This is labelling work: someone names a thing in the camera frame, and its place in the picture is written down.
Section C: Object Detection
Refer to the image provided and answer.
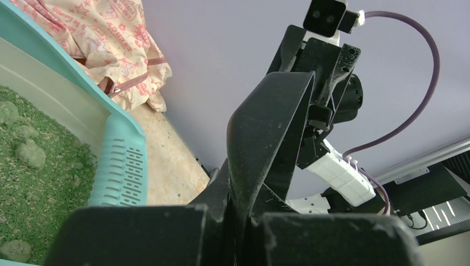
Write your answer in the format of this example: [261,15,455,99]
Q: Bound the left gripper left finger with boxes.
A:
[44,162,232,265]

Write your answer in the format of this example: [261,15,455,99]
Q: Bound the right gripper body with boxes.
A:
[268,25,362,129]

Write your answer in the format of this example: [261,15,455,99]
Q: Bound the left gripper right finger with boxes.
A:
[251,183,425,266]

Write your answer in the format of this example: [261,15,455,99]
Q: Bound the black litter scoop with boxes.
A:
[227,72,315,235]

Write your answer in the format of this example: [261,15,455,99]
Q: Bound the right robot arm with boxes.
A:
[265,25,391,215]

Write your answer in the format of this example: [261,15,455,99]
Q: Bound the teal litter box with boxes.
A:
[1,1,148,265]

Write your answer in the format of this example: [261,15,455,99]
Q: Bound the green litter clump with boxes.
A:
[15,139,47,169]
[1,101,21,126]
[11,125,39,139]

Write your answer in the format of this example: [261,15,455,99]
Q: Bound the pink patterned cloth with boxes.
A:
[14,0,172,112]

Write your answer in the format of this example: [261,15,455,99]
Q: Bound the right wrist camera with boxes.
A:
[303,0,365,38]

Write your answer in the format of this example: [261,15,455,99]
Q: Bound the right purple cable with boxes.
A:
[342,10,441,216]

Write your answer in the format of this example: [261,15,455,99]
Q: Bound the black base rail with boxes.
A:
[376,137,469,245]

